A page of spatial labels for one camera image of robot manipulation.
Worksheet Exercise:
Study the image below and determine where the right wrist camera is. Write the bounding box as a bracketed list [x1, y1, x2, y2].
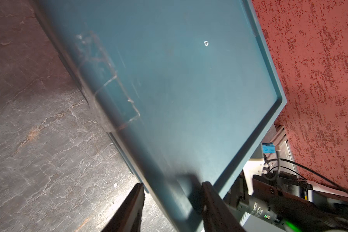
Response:
[242, 143, 313, 200]

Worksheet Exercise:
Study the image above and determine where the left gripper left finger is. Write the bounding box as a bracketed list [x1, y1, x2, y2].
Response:
[102, 183, 145, 232]

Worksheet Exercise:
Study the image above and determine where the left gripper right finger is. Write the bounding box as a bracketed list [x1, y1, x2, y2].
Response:
[202, 182, 245, 232]

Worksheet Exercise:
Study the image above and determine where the teal three-drawer cabinet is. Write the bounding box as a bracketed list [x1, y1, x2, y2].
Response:
[31, 1, 287, 232]

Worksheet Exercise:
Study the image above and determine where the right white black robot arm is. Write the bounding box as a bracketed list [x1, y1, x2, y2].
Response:
[224, 174, 348, 232]

